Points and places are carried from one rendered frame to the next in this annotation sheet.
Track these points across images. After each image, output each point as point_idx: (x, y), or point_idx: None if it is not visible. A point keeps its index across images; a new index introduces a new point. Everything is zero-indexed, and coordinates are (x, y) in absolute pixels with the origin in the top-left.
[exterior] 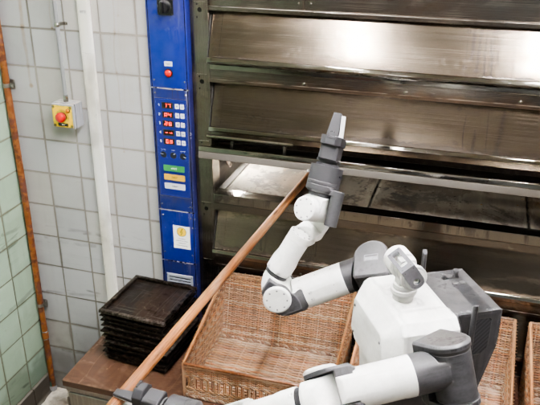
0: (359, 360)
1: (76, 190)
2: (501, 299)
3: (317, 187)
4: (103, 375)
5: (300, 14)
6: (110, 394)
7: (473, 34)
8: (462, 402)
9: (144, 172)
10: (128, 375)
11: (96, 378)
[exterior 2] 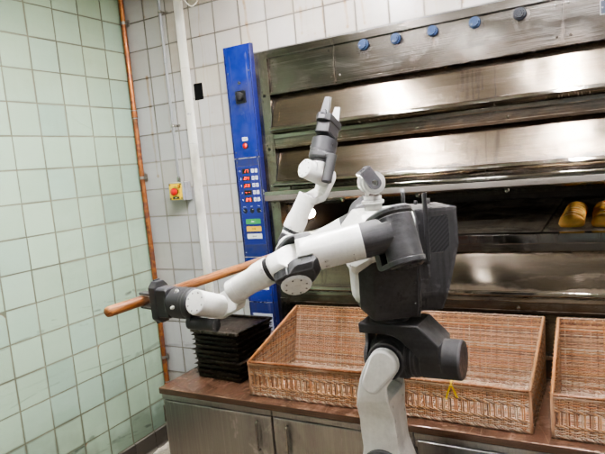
0: (350, 281)
1: (188, 253)
2: (528, 300)
3: (314, 152)
4: (191, 385)
5: (332, 83)
6: (194, 396)
7: (461, 71)
8: (403, 255)
9: (233, 230)
10: (211, 385)
11: (185, 386)
